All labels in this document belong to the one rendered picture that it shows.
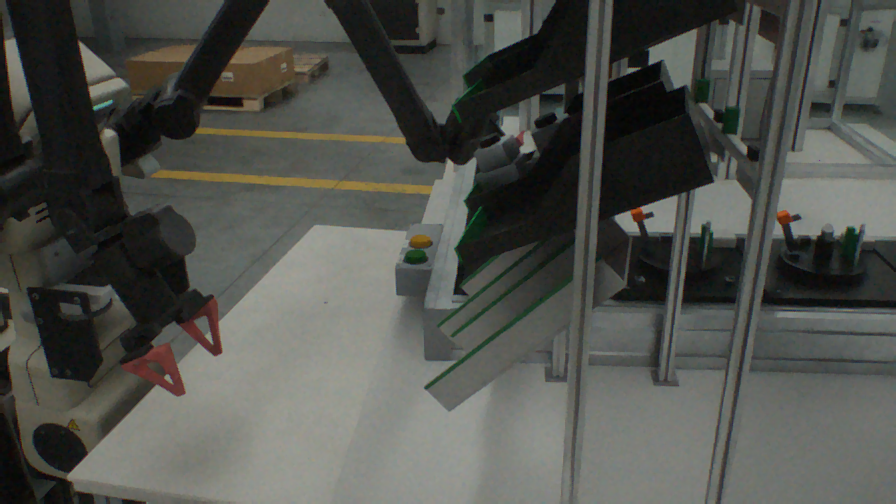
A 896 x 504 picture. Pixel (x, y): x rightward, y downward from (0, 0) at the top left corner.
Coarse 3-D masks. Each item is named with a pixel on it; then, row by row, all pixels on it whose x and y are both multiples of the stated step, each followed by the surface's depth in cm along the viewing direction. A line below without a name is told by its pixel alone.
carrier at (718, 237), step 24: (672, 240) 131; (696, 240) 143; (720, 240) 139; (648, 264) 130; (696, 264) 129; (720, 264) 133; (624, 288) 125; (648, 288) 125; (696, 288) 125; (720, 288) 125
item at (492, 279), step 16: (544, 240) 96; (560, 240) 95; (496, 256) 113; (512, 256) 112; (528, 256) 97; (544, 256) 97; (480, 272) 115; (496, 272) 114; (512, 272) 99; (528, 272) 98; (464, 288) 116; (480, 288) 116; (496, 288) 101; (464, 304) 103; (480, 304) 102; (448, 320) 105; (464, 320) 104; (448, 336) 106
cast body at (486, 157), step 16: (480, 144) 101; (496, 144) 99; (512, 144) 101; (480, 160) 101; (496, 160) 100; (512, 160) 100; (528, 160) 102; (480, 176) 102; (496, 176) 101; (512, 176) 100
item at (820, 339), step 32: (608, 320) 121; (640, 320) 120; (704, 320) 119; (768, 320) 118; (800, 320) 118; (832, 320) 117; (864, 320) 117; (544, 352) 124; (608, 352) 124; (640, 352) 123; (704, 352) 122; (768, 352) 121; (800, 352) 120; (832, 352) 120; (864, 352) 119
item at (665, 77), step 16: (656, 64) 96; (624, 80) 98; (640, 80) 98; (656, 80) 97; (576, 96) 100; (608, 96) 99; (624, 96) 86; (640, 96) 86; (576, 112) 101; (608, 112) 88; (560, 128) 90; (576, 128) 89; (560, 144) 91; (544, 160) 92; (528, 176) 93; (544, 176) 93; (480, 192) 103; (496, 192) 95; (512, 192) 95
